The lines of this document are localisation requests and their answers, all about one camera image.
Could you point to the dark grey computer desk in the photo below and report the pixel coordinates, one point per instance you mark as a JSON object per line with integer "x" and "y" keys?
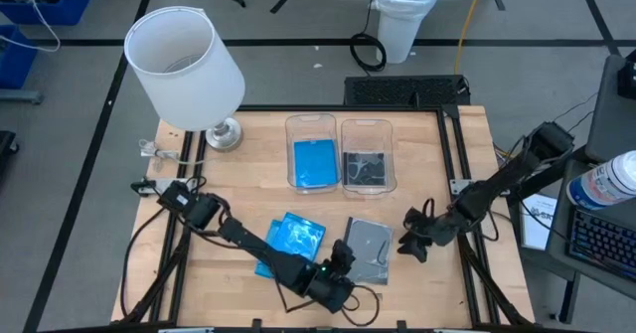
{"x": 560, "y": 233}

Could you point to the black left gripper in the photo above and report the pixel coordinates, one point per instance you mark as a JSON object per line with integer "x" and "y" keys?
{"x": 328, "y": 288}

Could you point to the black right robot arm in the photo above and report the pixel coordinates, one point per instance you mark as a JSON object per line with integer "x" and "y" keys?
{"x": 497, "y": 184}

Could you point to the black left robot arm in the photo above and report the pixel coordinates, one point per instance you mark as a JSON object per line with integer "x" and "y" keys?
{"x": 258, "y": 246}

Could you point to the black perforated metal box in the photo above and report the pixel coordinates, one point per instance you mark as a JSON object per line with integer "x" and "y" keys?
{"x": 397, "y": 92}

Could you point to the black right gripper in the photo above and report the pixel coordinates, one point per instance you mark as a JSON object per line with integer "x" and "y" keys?
{"x": 442, "y": 228}

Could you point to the white shade table lamp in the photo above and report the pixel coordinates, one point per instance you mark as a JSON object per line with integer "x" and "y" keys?
{"x": 184, "y": 69}

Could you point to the blue storage bin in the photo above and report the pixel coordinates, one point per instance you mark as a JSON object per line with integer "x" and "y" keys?
{"x": 17, "y": 64}
{"x": 69, "y": 5}

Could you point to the stack of blue packets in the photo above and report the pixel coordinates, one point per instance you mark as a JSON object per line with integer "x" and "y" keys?
{"x": 298, "y": 233}

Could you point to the small black device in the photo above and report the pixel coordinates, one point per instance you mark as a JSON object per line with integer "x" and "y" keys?
{"x": 628, "y": 79}

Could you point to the grey flat panel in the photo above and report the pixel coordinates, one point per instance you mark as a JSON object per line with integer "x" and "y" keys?
{"x": 611, "y": 124}

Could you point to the black aluminium table frame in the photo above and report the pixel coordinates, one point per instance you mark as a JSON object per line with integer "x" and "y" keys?
{"x": 298, "y": 108}

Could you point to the white printed paper sign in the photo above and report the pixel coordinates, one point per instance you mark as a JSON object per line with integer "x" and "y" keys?
{"x": 536, "y": 223}

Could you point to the white wipes canister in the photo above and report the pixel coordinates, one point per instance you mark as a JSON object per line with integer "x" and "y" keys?
{"x": 606, "y": 181}

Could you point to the black backlit keyboard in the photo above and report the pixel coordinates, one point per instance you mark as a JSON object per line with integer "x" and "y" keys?
{"x": 606, "y": 243}

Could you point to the white trash bin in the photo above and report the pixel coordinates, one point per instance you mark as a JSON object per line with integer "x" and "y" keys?
{"x": 407, "y": 15}

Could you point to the clear plastic bin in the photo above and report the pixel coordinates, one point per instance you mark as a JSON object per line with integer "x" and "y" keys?
{"x": 310, "y": 124}
{"x": 367, "y": 129}

